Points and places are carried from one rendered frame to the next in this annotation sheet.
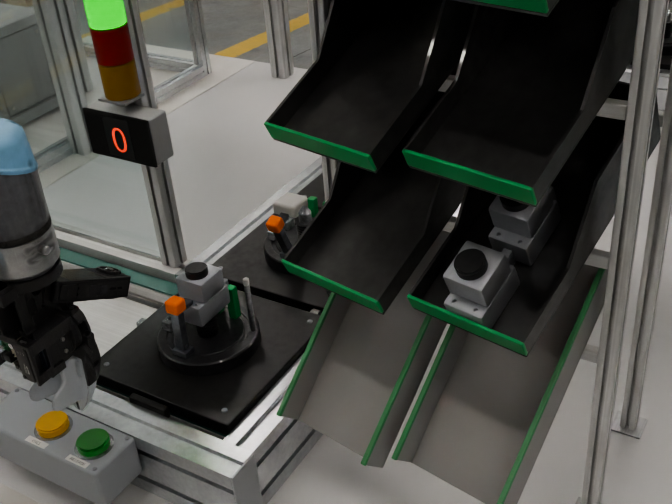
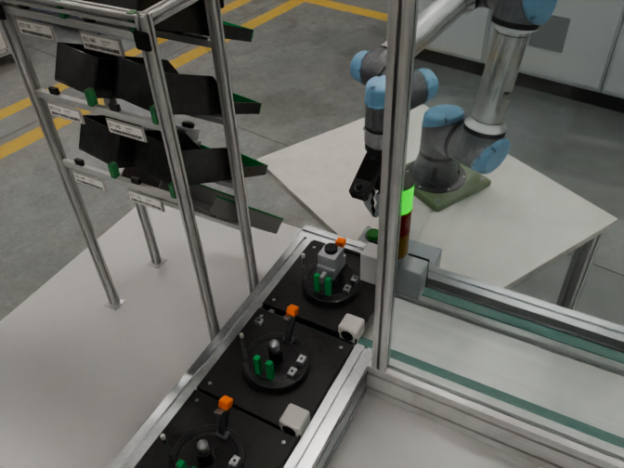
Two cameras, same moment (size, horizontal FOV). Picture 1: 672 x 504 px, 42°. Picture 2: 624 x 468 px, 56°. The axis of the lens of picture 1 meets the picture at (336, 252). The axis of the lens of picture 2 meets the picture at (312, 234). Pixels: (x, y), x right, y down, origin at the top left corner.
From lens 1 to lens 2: 1.95 m
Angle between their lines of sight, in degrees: 106
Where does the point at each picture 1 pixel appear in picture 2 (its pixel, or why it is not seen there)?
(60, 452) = not seen: hidden behind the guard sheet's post
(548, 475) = (166, 278)
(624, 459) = (127, 286)
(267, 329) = (299, 294)
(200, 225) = not seen: outside the picture
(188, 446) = (328, 236)
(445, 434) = not seen: hidden behind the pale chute
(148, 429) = (350, 243)
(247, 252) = (323, 364)
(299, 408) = (274, 228)
